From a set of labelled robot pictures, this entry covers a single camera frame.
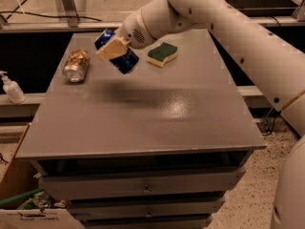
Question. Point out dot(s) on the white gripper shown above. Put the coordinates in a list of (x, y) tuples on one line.
[(132, 30)]

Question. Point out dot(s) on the blue pepsi can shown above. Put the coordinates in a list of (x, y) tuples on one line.
[(114, 48)]

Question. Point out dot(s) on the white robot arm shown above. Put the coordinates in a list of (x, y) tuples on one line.
[(276, 68)]

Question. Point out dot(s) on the gold patterned drink can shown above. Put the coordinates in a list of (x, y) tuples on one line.
[(76, 66)]

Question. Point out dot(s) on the green and yellow sponge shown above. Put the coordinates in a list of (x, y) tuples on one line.
[(162, 54)]

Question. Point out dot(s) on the grey drawer cabinet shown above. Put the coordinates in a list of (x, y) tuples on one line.
[(187, 115)]

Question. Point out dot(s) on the white pump bottle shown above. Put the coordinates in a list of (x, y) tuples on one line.
[(12, 89)]

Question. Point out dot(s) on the top grey drawer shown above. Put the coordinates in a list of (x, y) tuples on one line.
[(142, 184)]

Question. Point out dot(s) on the grey drawer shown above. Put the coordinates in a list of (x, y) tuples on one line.
[(142, 184), (146, 208), (170, 222)]

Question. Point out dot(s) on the middle grey drawer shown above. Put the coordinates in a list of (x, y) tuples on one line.
[(146, 208)]

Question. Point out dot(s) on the bottom grey drawer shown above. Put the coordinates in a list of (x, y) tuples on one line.
[(170, 222)]

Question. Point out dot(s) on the cardboard box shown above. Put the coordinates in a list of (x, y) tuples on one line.
[(17, 184)]

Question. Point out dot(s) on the metal window frame rail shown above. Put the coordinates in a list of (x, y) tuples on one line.
[(278, 21)]

